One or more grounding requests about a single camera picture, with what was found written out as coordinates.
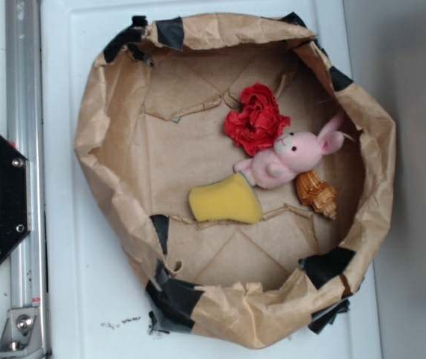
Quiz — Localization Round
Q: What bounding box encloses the yellow green sponge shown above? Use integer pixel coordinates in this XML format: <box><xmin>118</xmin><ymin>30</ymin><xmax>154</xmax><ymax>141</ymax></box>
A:
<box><xmin>188</xmin><ymin>173</ymin><xmax>264</xmax><ymax>224</ymax></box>

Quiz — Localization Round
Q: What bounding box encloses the red crumpled paper flower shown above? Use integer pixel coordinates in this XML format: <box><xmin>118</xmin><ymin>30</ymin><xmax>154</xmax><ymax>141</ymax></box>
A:
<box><xmin>223</xmin><ymin>82</ymin><xmax>291</xmax><ymax>156</ymax></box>

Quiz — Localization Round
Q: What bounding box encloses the brown paper bin with tape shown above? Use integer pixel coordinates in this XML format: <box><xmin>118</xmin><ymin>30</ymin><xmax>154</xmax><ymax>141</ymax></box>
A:
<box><xmin>75</xmin><ymin>13</ymin><xmax>396</xmax><ymax>349</ymax></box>

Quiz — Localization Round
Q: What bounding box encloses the pink plush bunny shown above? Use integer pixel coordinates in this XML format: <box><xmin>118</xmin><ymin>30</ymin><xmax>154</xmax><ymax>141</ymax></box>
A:
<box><xmin>233</xmin><ymin>112</ymin><xmax>349</xmax><ymax>189</ymax></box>

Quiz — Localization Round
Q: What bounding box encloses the brown spiral seashell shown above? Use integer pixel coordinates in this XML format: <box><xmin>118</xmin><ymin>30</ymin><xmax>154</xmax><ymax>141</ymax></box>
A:
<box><xmin>295</xmin><ymin>171</ymin><xmax>339</xmax><ymax>220</ymax></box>

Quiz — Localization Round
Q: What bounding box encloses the metal corner bracket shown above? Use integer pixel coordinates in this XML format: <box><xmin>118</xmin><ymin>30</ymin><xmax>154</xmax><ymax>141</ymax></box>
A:
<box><xmin>0</xmin><ymin>307</ymin><xmax>43</xmax><ymax>358</ymax></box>

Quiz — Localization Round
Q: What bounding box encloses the aluminium frame rail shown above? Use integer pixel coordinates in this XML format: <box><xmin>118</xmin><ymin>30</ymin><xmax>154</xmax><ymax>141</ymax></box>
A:
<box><xmin>5</xmin><ymin>1</ymin><xmax>52</xmax><ymax>358</ymax></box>

